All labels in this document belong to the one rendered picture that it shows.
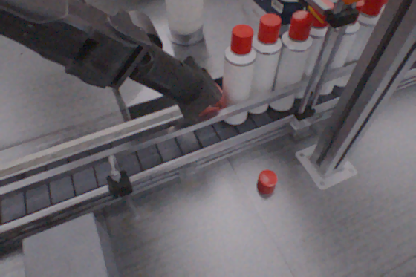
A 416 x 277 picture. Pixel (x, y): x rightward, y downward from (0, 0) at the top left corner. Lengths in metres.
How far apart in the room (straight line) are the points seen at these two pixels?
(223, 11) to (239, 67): 0.41
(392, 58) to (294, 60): 0.17
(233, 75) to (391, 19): 0.23
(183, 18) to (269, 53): 0.28
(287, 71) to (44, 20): 0.38
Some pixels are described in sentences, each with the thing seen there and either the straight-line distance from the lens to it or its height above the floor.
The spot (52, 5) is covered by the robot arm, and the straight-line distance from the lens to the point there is 0.38.
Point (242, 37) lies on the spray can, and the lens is 0.48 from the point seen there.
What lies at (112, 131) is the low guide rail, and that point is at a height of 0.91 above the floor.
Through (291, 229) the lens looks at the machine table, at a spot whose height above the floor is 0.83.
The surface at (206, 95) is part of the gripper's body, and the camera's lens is 0.48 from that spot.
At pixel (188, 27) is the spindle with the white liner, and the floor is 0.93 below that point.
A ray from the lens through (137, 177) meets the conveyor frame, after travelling 0.58.
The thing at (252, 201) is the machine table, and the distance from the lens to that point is 0.60.
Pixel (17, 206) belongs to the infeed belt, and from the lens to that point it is 0.62.
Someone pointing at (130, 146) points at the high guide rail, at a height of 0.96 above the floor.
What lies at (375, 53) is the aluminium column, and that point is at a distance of 0.46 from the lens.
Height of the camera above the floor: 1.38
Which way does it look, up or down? 52 degrees down
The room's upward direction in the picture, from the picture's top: straight up
